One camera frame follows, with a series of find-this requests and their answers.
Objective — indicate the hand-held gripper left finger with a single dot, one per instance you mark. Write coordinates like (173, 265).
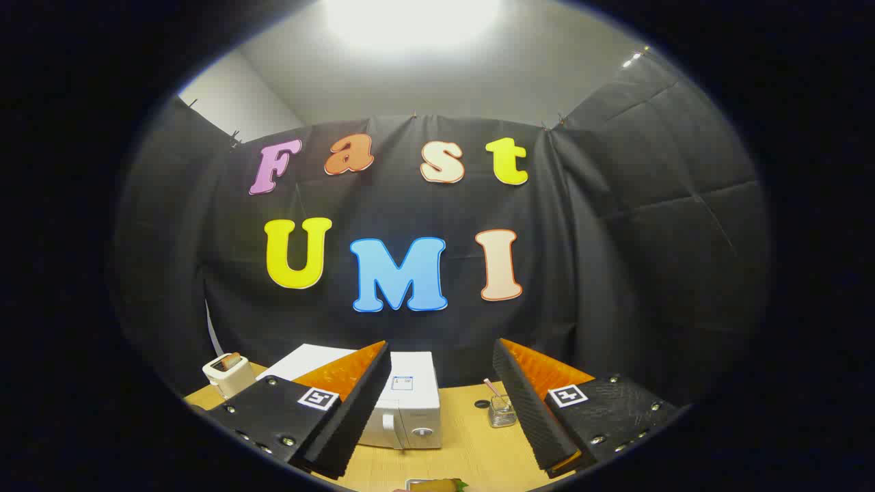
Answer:
(362, 417)

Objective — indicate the pink striped straw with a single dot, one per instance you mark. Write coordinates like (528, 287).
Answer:
(491, 387)

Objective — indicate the sandwich with green lettuce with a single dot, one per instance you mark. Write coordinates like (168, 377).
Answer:
(437, 486)

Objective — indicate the ceiling light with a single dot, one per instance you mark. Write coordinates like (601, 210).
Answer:
(410, 20)

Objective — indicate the cream white toaster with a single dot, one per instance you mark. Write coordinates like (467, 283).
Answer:
(232, 383)

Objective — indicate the toast bread slice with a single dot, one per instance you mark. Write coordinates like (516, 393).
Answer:
(230, 361)

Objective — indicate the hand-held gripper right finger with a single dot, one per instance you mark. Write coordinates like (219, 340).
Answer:
(530, 417)

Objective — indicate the black backdrop cloth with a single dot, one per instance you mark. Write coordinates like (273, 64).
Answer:
(581, 273)

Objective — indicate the white microwave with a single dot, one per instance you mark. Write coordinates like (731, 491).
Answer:
(417, 403)

